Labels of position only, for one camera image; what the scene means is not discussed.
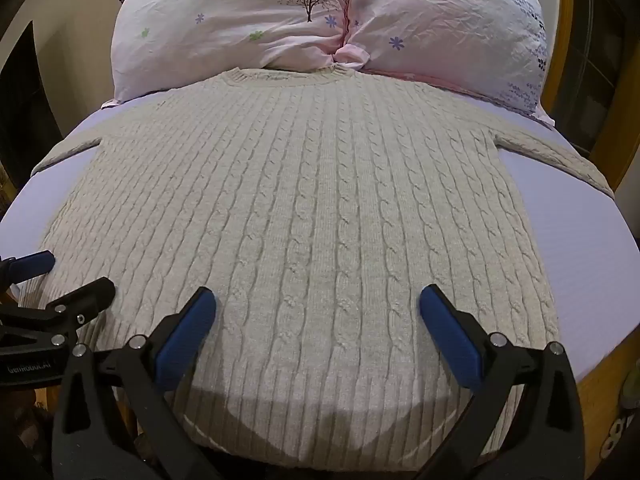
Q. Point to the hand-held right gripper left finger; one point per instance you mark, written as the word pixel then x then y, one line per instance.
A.
pixel 186 331

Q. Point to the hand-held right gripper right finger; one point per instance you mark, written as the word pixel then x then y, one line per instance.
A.
pixel 450 330

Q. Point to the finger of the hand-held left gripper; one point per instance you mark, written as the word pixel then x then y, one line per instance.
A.
pixel 31 263
pixel 80 305

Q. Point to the pink floral pillow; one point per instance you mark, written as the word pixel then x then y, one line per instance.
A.
pixel 225 15
pixel 450 25

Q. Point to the wooden bed frame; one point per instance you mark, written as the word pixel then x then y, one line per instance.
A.
pixel 600 110

